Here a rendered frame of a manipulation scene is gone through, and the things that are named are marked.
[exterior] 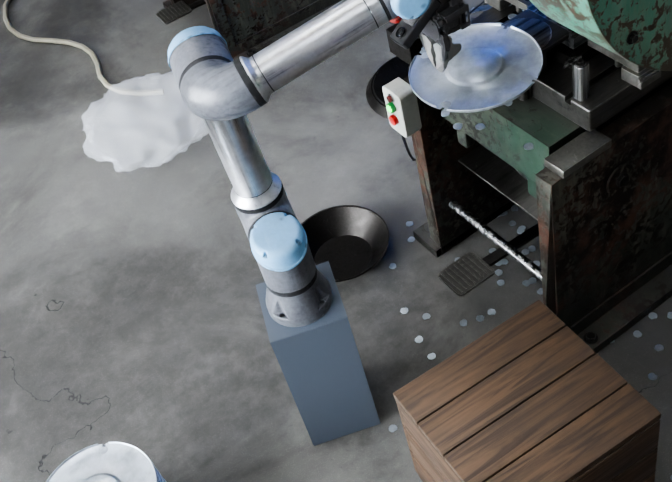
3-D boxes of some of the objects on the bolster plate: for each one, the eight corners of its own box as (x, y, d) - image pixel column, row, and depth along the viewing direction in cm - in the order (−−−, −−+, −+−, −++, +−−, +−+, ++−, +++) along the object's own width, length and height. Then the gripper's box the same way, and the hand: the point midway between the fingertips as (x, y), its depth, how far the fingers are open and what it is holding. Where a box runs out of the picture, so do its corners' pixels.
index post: (581, 102, 200) (580, 66, 193) (571, 96, 202) (570, 61, 195) (590, 96, 200) (590, 60, 194) (580, 90, 202) (580, 54, 196)
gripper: (468, -22, 182) (478, 65, 197) (439, -38, 188) (451, 48, 203) (434, -1, 179) (446, 85, 195) (405, -18, 185) (420, 67, 201)
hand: (437, 68), depth 197 cm, fingers closed
